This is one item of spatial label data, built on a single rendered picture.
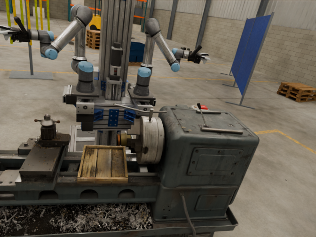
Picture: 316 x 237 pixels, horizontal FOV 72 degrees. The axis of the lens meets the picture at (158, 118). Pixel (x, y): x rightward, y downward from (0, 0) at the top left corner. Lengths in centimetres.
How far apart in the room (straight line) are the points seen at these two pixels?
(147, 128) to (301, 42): 1153
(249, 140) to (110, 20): 141
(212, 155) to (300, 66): 1110
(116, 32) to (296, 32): 1129
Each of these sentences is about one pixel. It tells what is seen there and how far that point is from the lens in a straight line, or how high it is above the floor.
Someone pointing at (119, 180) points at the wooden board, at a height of 89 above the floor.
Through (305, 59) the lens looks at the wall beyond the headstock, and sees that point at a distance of 1225.
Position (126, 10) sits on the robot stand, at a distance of 201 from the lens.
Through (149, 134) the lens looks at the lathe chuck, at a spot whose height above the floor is 119.
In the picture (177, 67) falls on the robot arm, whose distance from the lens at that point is 190.
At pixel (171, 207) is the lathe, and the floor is 67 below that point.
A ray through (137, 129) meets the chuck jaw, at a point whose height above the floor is 114.
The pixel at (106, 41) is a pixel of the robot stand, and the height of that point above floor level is 156.
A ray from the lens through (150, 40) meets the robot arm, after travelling 203.
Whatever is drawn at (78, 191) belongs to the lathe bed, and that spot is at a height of 78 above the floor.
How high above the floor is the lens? 184
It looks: 25 degrees down
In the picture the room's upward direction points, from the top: 11 degrees clockwise
